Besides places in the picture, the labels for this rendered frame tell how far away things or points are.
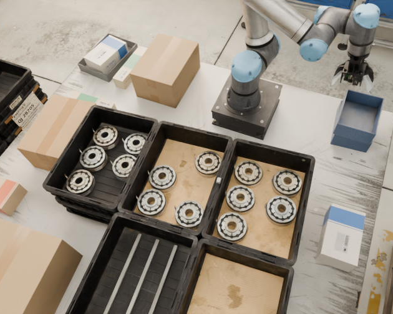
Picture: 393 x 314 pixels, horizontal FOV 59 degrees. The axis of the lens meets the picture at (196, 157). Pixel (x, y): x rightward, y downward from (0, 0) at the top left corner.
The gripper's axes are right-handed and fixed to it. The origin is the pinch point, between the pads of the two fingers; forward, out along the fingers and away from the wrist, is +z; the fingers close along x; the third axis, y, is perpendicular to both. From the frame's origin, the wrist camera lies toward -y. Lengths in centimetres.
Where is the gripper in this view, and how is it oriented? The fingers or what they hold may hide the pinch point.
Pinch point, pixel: (350, 88)
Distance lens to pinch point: 149.5
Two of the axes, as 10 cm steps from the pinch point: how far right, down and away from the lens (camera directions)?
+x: 8.7, 2.7, -4.1
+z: 2.0, 5.7, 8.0
